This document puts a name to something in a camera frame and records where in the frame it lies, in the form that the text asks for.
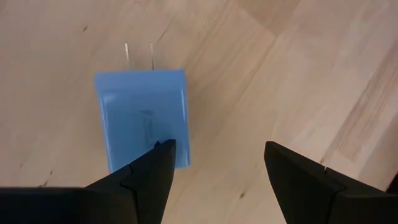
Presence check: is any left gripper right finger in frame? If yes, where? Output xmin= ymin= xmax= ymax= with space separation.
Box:
xmin=264 ymin=141 xmax=398 ymax=224

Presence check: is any lavender wall charger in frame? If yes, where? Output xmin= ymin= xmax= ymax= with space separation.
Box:
xmin=94 ymin=42 xmax=191 ymax=172

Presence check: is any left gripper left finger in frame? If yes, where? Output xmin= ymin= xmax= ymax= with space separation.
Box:
xmin=0 ymin=139 xmax=177 ymax=224

